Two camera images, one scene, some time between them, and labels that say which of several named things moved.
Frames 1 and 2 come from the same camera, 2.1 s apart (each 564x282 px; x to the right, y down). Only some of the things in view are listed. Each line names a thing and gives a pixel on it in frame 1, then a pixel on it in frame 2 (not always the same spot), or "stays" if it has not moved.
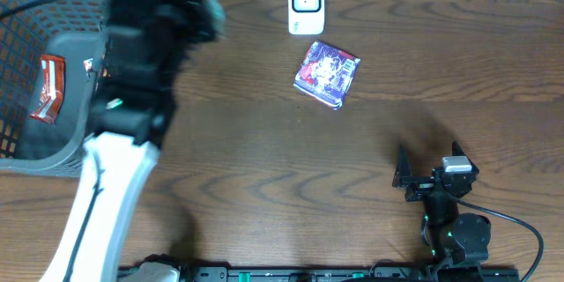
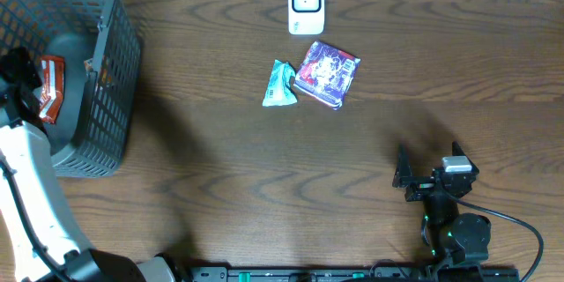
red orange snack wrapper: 52,88 stays
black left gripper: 165,17 -> 19,70
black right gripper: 404,178 stays
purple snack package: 327,74 stays
